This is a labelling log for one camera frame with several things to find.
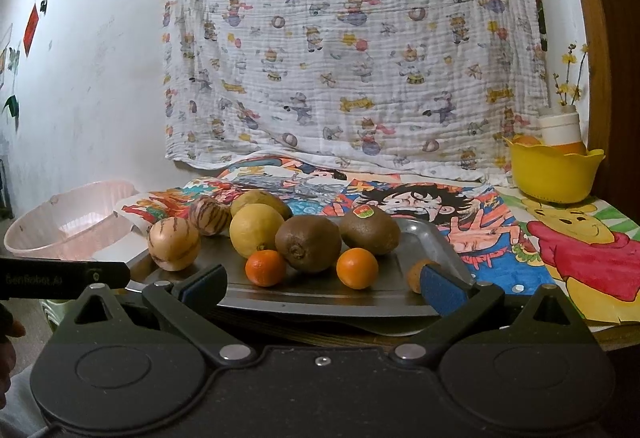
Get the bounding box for person's grey clothing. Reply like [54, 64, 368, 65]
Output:
[0, 373, 48, 438]

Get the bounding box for white paper sheet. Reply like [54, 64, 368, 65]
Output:
[92, 235, 151, 266]

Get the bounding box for pale striped pepino melon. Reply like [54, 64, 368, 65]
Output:
[147, 217, 202, 272]

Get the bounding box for small brown kiwi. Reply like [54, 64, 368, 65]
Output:
[406, 259, 443, 294]

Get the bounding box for red wall sticker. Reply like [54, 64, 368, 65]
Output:
[23, 3, 40, 58]

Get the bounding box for white cartoon printed blanket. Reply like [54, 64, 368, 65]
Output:
[161, 0, 551, 184]

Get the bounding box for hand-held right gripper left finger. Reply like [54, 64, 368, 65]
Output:
[59, 263, 256, 366]

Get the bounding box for green plastic object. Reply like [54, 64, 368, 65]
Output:
[42, 298, 76, 334]

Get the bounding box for pink plastic basket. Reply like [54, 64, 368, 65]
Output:
[4, 178, 141, 261]

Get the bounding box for yellow flower twigs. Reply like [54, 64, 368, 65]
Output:
[552, 42, 591, 108]

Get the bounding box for metal tray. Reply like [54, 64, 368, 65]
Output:
[125, 215, 473, 319]

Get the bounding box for yellow lemon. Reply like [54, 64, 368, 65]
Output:
[229, 203, 286, 259]

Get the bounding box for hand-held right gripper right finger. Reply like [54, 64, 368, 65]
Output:
[392, 263, 586, 366]

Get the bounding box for yellow plastic bowl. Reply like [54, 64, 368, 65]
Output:
[502, 135, 606, 204]

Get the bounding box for person's left hand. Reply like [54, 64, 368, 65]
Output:
[0, 305, 27, 411]

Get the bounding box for brown wooden furniture panel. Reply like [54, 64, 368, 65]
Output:
[557, 0, 640, 219]

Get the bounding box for colourful anime poster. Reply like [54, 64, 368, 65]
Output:
[117, 155, 558, 289]

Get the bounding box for small orange mandarin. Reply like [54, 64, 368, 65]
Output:
[336, 247, 380, 290]
[244, 249, 288, 288]

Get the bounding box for yellow bear poster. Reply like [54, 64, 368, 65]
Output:
[492, 188, 640, 326]

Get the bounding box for dark striped pepino melon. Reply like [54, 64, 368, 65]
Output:
[189, 197, 232, 237]

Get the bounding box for white and orange bottle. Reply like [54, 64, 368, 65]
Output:
[537, 106, 587, 155]

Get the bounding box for green-yellow kiwi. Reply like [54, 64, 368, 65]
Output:
[230, 189, 293, 221]

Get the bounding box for brown kiwi with sticker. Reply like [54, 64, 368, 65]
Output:
[339, 204, 402, 256]

